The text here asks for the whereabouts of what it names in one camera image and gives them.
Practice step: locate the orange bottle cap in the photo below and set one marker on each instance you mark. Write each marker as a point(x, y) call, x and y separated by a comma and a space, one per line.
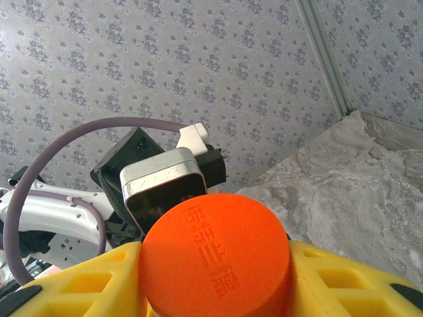
point(215, 251)

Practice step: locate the aluminium frame post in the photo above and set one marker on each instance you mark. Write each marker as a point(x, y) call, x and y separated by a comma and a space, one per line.
point(325, 56)

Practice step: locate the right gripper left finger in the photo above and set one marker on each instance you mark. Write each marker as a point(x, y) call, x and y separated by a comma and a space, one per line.
point(82, 287)

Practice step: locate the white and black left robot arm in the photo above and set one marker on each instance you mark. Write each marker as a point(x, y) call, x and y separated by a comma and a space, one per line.
point(49, 211)

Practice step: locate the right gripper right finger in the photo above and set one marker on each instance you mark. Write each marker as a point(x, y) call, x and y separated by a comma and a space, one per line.
point(347, 287)

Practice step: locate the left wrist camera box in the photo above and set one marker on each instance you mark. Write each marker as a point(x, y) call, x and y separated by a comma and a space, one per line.
point(158, 178)

